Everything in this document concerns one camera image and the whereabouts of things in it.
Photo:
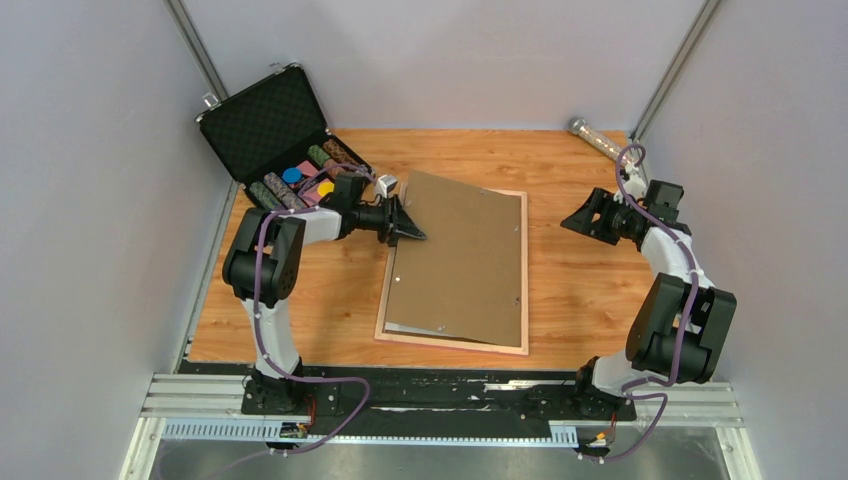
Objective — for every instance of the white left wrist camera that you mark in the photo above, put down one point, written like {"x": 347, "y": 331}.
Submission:
{"x": 384, "y": 185}

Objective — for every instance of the glittery silver tube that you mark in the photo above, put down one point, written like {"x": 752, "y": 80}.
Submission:
{"x": 579, "y": 127}

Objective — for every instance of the aluminium enclosure post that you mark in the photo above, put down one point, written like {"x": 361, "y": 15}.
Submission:
{"x": 686, "y": 49}
{"x": 190, "y": 34}

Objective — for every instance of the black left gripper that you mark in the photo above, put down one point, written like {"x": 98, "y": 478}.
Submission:
{"x": 403, "y": 223}

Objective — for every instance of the black poker chip case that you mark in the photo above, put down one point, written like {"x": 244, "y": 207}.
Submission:
{"x": 272, "y": 125}

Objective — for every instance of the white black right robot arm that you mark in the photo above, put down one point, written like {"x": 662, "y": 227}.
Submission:
{"x": 679, "y": 332}

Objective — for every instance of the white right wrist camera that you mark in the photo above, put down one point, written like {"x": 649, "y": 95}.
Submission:
{"x": 633, "y": 182}

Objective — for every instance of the blue poker chip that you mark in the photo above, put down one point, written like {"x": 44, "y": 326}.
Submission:
{"x": 292, "y": 175}

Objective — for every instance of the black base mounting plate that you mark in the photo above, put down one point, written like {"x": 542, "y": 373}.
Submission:
{"x": 437, "y": 397}

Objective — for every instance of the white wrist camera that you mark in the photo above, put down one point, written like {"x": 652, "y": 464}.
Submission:
{"x": 384, "y": 185}
{"x": 633, "y": 182}

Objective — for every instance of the aluminium front rail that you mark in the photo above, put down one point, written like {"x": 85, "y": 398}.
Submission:
{"x": 437, "y": 417}

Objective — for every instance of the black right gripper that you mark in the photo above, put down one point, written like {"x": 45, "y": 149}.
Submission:
{"x": 602, "y": 202}

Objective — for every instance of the brown backing board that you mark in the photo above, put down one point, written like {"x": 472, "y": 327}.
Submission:
{"x": 465, "y": 278}

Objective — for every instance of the left aluminium enclosure post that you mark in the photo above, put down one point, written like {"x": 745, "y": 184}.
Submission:
{"x": 190, "y": 34}

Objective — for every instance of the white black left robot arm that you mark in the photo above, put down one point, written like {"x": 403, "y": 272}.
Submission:
{"x": 263, "y": 263}

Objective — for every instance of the yellow poker chip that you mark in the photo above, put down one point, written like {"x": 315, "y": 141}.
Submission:
{"x": 325, "y": 188}

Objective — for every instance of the wooden picture frame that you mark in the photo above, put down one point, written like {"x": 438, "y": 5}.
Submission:
{"x": 383, "y": 335}

